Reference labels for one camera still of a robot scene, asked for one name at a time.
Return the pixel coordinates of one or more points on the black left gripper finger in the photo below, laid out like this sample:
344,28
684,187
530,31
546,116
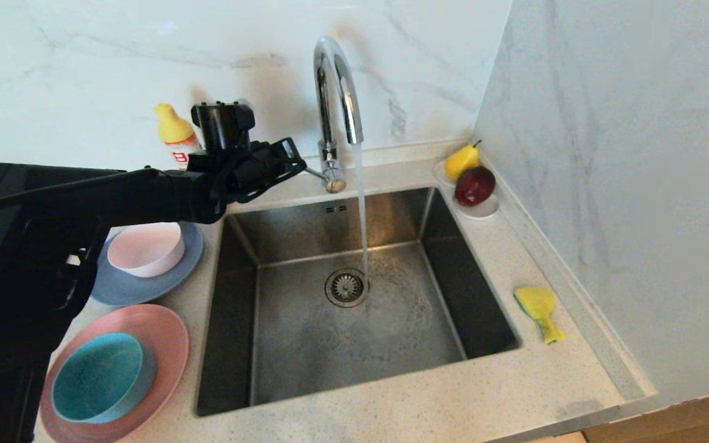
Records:
282,151
280,175

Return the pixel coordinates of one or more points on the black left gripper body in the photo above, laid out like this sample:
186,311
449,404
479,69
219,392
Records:
237,172

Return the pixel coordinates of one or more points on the chrome gooseneck faucet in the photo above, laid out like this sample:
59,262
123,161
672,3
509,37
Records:
328,152

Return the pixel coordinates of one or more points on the yellow-capped orange dish soap bottle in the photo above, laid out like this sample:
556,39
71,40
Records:
173,129

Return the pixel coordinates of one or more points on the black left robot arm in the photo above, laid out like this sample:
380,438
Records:
133,197

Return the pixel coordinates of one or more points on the stainless steel sink basin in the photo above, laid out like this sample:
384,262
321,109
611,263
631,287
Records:
305,357

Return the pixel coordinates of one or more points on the yellow fish-shaped sponge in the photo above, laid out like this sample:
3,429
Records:
536,301

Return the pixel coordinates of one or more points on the pale pink bowl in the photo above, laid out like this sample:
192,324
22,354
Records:
145,249

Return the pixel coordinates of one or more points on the blue-grey plate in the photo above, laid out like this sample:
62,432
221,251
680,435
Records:
173,280

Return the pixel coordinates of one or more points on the round metal drain strainer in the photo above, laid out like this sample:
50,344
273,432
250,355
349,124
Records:
345,287

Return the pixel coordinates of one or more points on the yellow pear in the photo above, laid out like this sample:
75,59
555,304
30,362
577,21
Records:
459,162

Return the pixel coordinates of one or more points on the pink plate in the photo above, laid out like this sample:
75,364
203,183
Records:
167,335

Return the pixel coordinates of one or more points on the dark red apple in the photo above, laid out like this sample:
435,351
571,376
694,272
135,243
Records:
474,185

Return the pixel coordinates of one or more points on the small white dish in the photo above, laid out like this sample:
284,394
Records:
482,211

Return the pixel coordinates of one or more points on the teal bowl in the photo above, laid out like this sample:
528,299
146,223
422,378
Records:
97,376

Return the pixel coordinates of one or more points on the light wooden cabinet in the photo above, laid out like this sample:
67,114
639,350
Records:
687,421

